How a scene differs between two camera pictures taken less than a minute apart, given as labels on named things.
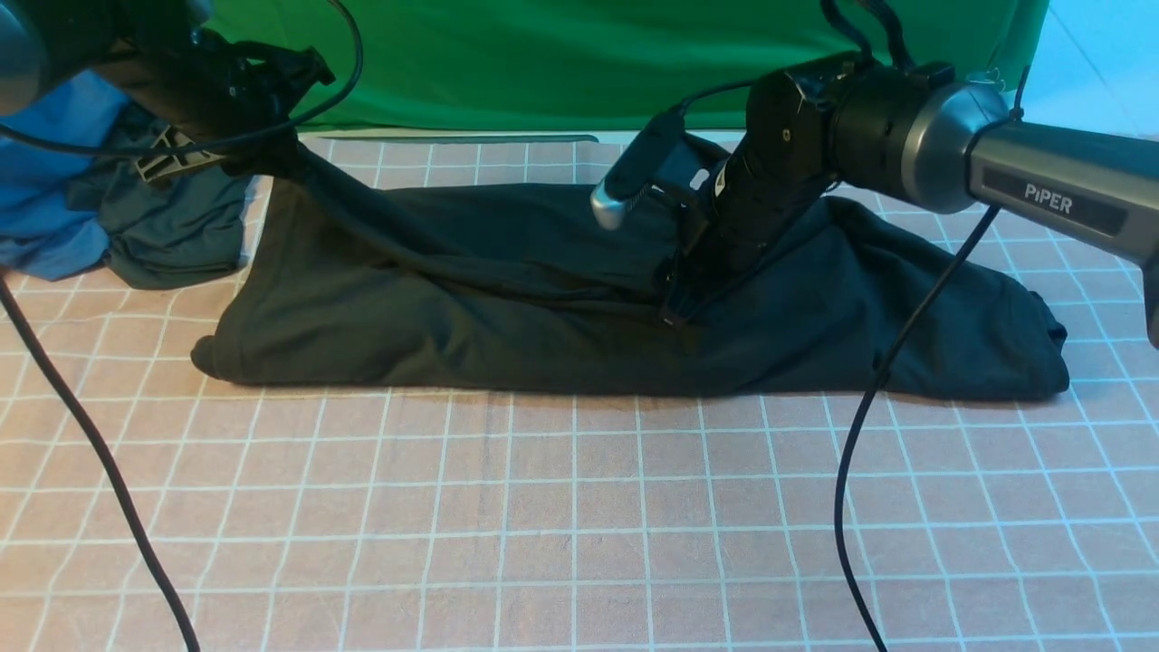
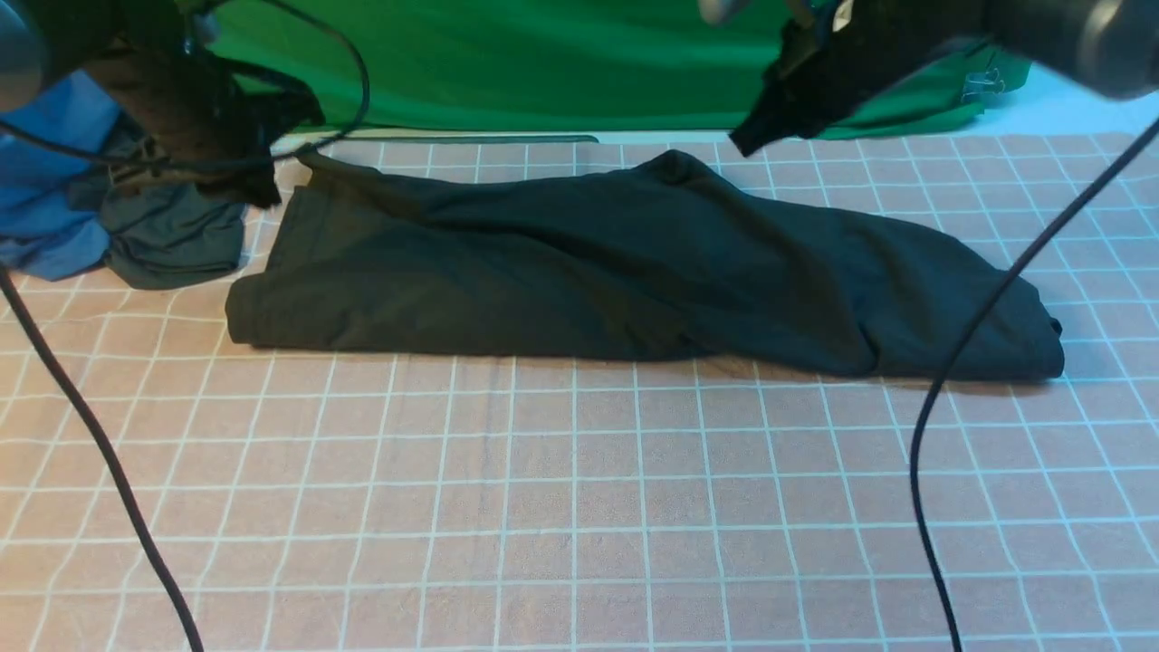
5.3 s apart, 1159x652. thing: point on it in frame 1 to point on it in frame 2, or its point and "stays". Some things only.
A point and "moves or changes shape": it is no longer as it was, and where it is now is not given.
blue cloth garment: x=43 y=230 stays
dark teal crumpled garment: x=181 y=229 stays
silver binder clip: x=991 y=76 stays
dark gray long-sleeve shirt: x=344 y=282 moves or changes shape
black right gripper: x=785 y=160 to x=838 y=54
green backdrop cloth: x=571 y=65 stays
